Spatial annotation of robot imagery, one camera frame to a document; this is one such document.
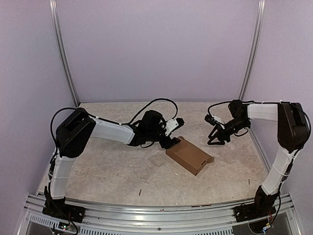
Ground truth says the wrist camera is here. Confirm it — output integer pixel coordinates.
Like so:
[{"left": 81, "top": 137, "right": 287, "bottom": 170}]
[
  {"left": 204, "top": 114, "right": 225, "bottom": 129},
  {"left": 165, "top": 117, "right": 185, "bottom": 136}
]

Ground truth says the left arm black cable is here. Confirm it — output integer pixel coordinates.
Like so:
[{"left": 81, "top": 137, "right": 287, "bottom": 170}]
[{"left": 49, "top": 97, "right": 179, "bottom": 152}]

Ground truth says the aluminium frame post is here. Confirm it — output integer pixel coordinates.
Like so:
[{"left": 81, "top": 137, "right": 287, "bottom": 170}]
[
  {"left": 48, "top": 0, "right": 80, "bottom": 107},
  {"left": 239, "top": 0, "right": 266, "bottom": 100}
]

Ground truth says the left aluminium frame post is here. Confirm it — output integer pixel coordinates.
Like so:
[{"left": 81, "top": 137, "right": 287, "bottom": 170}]
[{"left": 48, "top": 0, "right": 80, "bottom": 107}]

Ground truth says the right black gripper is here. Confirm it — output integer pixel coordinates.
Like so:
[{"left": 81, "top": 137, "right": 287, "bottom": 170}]
[{"left": 207, "top": 117, "right": 249, "bottom": 145}]

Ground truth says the brown cardboard box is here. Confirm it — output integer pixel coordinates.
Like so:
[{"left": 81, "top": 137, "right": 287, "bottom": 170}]
[{"left": 166, "top": 136, "right": 214, "bottom": 176}]

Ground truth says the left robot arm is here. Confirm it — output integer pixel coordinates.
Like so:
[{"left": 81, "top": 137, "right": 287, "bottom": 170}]
[{"left": 45, "top": 108, "right": 184, "bottom": 218}]

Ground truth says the front aluminium rail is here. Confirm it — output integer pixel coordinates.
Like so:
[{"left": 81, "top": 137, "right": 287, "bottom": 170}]
[{"left": 13, "top": 193, "right": 304, "bottom": 235}]

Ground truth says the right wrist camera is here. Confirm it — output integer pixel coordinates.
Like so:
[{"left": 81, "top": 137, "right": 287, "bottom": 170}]
[{"left": 204, "top": 114, "right": 225, "bottom": 129}]

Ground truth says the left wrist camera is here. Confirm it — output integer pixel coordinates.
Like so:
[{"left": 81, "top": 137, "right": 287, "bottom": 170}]
[{"left": 165, "top": 117, "right": 185, "bottom": 136}]

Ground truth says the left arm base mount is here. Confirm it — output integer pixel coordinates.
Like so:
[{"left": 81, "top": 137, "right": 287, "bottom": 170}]
[{"left": 43, "top": 204, "right": 86, "bottom": 223}]

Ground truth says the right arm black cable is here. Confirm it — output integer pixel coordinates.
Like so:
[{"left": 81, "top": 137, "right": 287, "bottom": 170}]
[{"left": 207, "top": 100, "right": 313, "bottom": 157}]

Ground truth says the right aluminium frame post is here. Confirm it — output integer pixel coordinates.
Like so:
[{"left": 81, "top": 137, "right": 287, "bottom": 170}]
[{"left": 239, "top": 0, "right": 266, "bottom": 100}]

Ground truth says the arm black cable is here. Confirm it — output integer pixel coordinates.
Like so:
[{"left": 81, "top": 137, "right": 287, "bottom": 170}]
[
  {"left": 207, "top": 100, "right": 313, "bottom": 157},
  {"left": 49, "top": 97, "right": 179, "bottom": 152}
]

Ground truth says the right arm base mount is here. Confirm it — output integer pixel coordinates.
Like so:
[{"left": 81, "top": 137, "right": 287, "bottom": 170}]
[{"left": 233, "top": 203, "right": 276, "bottom": 222}]

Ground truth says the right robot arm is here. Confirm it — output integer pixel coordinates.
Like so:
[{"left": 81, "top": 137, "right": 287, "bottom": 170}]
[{"left": 204, "top": 99, "right": 311, "bottom": 217}]

